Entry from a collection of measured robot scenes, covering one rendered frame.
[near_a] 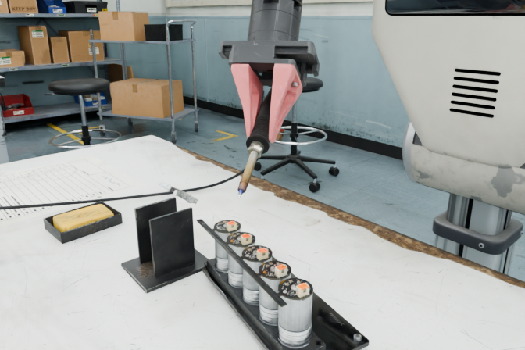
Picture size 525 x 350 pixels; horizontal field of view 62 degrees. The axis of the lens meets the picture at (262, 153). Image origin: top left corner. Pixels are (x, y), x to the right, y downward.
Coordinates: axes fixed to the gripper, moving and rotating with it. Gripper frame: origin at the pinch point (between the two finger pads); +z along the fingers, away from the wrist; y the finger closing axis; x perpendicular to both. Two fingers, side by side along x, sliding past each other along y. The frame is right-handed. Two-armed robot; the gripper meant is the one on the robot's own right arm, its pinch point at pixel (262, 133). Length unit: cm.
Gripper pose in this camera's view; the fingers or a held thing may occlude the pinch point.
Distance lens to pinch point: 47.0
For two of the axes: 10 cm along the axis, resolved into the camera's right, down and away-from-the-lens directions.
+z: -1.2, 9.8, -1.8
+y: 9.7, 0.7, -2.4
